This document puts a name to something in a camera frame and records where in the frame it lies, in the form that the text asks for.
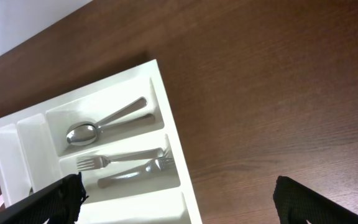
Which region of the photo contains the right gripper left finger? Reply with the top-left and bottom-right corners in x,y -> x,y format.
0,172 -> 88,224

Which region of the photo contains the white plastic cutlery tray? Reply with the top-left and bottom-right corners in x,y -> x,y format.
0,60 -> 201,223

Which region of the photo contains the steel fork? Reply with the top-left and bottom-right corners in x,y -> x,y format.
76,148 -> 164,171
97,157 -> 176,189

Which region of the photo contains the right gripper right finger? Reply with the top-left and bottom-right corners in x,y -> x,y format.
273,176 -> 358,224

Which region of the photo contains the large steel spoon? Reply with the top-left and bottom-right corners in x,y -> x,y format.
100,113 -> 155,131
66,97 -> 147,146

